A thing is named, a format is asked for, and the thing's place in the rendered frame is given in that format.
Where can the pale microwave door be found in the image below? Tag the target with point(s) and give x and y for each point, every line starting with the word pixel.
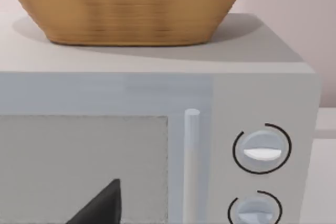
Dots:
pixel 78 142

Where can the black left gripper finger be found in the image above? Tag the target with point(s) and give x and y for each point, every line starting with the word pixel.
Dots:
pixel 105 205

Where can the pale microwave oven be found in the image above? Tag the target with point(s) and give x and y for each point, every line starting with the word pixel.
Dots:
pixel 262 90

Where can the woven brown basket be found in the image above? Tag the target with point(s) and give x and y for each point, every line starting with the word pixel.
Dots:
pixel 131 6

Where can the pale microwave knob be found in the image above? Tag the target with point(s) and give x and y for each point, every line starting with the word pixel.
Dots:
pixel 256 212
pixel 262 149

